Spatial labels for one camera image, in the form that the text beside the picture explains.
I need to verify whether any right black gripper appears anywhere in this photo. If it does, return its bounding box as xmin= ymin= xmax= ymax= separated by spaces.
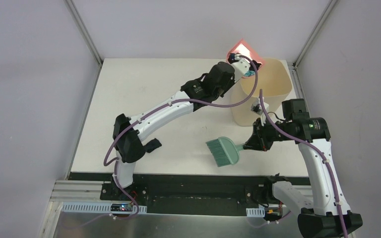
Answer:
xmin=244 ymin=116 xmax=294 ymax=152

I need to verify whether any green hand brush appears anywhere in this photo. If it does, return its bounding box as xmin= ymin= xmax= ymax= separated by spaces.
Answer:
xmin=206 ymin=136 xmax=244 ymax=167

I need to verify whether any pink plastic dustpan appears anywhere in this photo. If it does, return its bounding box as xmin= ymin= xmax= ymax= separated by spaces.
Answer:
xmin=226 ymin=39 xmax=265 ymax=71

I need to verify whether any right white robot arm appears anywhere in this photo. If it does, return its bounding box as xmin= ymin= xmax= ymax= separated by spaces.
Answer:
xmin=244 ymin=99 xmax=363 ymax=238

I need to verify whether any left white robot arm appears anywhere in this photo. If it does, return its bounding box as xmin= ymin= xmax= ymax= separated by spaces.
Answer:
xmin=108 ymin=61 xmax=250 ymax=201

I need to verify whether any light blue paper scrap right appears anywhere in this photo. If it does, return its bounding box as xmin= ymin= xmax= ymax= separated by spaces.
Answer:
xmin=244 ymin=70 xmax=255 ymax=77

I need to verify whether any beige waste bin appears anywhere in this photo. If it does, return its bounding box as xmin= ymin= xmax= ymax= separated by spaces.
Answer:
xmin=231 ymin=58 xmax=297 ymax=126

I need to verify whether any black paper scrap near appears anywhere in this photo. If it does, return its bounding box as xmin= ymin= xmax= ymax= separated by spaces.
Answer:
xmin=144 ymin=138 xmax=162 ymax=153

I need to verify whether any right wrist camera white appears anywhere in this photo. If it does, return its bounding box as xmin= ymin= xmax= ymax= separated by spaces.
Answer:
xmin=251 ymin=100 xmax=269 ymax=116

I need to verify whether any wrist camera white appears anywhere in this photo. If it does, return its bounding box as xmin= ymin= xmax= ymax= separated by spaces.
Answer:
xmin=251 ymin=100 xmax=269 ymax=116
xmin=229 ymin=55 xmax=256 ymax=81

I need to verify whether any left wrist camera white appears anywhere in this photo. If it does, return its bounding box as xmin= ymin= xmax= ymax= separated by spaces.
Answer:
xmin=229 ymin=55 xmax=256 ymax=81

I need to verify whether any right white cable duct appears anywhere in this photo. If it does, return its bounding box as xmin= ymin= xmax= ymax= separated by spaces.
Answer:
xmin=246 ymin=207 xmax=265 ymax=218

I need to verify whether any white cable duct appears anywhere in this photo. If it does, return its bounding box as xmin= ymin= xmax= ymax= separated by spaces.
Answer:
xmin=246 ymin=207 xmax=265 ymax=218
xmin=61 ymin=202 xmax=147 ymax=215

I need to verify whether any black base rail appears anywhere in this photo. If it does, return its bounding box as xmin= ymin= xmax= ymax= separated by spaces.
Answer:
xmin=68 ymin=172 xmax=310 ymax=218

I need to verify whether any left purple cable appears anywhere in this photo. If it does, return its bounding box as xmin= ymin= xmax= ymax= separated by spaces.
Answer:
xmin=103 ymin=55 xmax=259 ymax=221

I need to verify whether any left white cable duct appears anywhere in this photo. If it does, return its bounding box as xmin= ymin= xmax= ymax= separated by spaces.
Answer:
xmin=61 ymin=202 xmax=147 ymax=215

